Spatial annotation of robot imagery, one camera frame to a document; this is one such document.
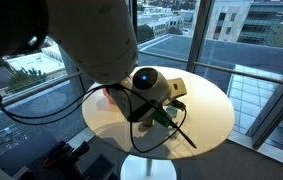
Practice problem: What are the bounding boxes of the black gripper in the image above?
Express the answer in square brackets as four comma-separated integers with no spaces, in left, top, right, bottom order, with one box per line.
[170,98,187,112]

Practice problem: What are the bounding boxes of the black clamp equipment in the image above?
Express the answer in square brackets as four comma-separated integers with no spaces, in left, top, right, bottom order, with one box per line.
[20,139,120,180]

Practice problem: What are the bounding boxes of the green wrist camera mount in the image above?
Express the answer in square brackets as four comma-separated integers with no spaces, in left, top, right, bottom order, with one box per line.
[143,103,173,129]

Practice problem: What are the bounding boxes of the white table pedestal base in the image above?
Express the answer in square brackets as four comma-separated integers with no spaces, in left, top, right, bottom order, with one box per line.
[120,154,178,180]

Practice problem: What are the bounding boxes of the orange plastic carrier bag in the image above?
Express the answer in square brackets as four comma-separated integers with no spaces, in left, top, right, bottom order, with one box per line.
[101,84,119,107]

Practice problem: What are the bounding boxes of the dark thin window mullion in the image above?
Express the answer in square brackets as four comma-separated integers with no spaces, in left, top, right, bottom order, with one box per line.
[131,0,139,36]

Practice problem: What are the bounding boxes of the grey window column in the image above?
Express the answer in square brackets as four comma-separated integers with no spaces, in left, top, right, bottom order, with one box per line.
[185,0,215,74]
[59,46,95,101]

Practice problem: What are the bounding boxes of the grey metal handrail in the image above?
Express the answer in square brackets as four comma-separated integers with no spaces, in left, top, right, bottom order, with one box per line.
[137,49,283,89]
[0,68,85,108]

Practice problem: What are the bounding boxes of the dark slanted window frame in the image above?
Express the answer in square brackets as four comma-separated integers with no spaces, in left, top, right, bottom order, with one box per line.
[249,63,283,150]

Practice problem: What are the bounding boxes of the beige wrist camera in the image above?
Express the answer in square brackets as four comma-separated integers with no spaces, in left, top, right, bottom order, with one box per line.
[165,77,189,100]

